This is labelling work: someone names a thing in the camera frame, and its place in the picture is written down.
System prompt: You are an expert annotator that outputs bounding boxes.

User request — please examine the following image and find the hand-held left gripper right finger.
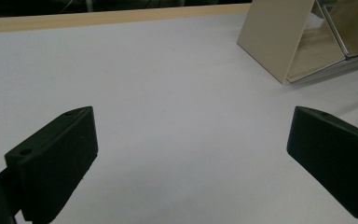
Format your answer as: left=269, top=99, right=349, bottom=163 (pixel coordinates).
left=286, top=105, right=358, bottom=222

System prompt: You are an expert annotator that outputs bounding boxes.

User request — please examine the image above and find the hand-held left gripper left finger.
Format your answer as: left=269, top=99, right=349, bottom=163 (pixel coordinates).
left=4, top=105, right=99, bottom=224

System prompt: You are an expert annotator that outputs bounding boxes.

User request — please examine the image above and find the clear acrylic box beige frame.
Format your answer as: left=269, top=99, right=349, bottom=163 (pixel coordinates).
left=236, top=0, right=358, bottom=86

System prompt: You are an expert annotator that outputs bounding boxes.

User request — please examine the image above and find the white work board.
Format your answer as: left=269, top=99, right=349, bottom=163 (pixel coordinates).
left=0, top=12, right=358, bottom=224

